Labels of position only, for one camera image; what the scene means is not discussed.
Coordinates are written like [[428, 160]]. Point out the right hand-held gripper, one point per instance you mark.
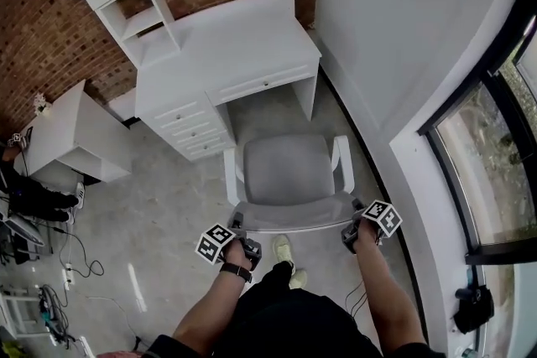
[[382, 218]]

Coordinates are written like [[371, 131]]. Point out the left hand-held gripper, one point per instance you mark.
[[215, 244]]

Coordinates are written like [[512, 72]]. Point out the white grey-seated chair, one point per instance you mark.
[[289, 167]]

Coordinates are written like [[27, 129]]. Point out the person's left forearm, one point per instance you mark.
[[205, 314]]

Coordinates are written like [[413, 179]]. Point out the person's right forearm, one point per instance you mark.
[[386, 297]]

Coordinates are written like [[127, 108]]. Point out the person's right hand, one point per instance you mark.
[[367, 234]]

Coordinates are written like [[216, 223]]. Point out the person's left hand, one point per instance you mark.
[[235, 253]]

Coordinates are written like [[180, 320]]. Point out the black wristwatch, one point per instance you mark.
[[236, 270]]

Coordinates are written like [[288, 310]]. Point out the person's left shoe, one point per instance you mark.
[[283, 248]]

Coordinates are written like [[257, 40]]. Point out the person's shoe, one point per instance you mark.
[[283, 248], [79, 195], [70, 217], [298, 278]]

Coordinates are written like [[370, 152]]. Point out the person's right shoe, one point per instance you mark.
[[298, 278]]

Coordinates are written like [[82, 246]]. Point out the person's black clothing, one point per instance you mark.
[[293, 323]]

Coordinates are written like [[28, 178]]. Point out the black framed window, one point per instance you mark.
[[482, 163]]

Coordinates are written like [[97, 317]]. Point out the black bag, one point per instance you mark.
[[476, 308]]

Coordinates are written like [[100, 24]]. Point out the black router box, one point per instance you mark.
[[89, 179]]

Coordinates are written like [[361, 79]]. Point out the white desk with hutch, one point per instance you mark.
[[235, 54]]

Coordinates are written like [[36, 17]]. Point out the white power strip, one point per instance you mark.
[[68, 273]]

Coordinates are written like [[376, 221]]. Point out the pink upholstered chair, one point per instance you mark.
[[119, 355]]

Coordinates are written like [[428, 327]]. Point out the white side cabinet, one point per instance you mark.
[[71, 130]]

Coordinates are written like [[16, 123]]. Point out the grey metal stand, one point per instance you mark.
[[21, 232]]

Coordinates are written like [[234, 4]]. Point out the small potted flower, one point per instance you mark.
[[41, 105]]

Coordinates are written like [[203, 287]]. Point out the white stool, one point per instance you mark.
[[19, 310]]

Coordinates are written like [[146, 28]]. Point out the yellow green object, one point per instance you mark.
[[10, 350]]

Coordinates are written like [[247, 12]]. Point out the white low wall panel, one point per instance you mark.
[[121, 105]]

